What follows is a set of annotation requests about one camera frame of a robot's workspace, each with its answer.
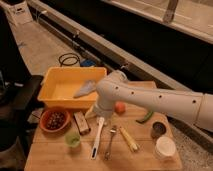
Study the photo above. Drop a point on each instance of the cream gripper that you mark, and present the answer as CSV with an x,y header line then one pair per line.
x,y
90,113

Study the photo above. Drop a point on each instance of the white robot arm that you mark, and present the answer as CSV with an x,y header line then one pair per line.
x,y
187,106

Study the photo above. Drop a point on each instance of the yellow plastic tray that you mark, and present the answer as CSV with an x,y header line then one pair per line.
x,y
61,83

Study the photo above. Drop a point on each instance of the brown rectangular block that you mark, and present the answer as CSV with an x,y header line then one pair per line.
x,y
82,124

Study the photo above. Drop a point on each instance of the light blue cloth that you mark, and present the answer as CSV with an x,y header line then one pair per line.
x,y
88,87

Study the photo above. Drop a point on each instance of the metal fork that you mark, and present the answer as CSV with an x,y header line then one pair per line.
x,y
113,131

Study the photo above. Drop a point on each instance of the orange red ball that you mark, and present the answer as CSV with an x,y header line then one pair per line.
x,y
120,108

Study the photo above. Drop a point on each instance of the small green cup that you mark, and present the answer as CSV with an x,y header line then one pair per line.
x,y
72,139

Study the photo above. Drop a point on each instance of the orange bowl with beans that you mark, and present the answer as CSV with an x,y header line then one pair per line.
x,y
54,120

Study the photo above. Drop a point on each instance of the blue object on floor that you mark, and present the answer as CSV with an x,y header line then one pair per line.
x,y
87,63

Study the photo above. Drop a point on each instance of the green pea pod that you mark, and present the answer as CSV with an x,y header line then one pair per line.
x,y
145,118

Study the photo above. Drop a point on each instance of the dark metal can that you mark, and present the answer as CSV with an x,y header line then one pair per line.
x,y
158,129

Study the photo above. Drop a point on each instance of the black side furniture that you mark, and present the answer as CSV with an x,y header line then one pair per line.
x,y
18,92

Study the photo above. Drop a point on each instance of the white lidded cup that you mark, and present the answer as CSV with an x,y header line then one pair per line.
x,y
165,148

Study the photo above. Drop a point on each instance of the white box with label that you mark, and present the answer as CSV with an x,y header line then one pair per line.
x,y
19,14

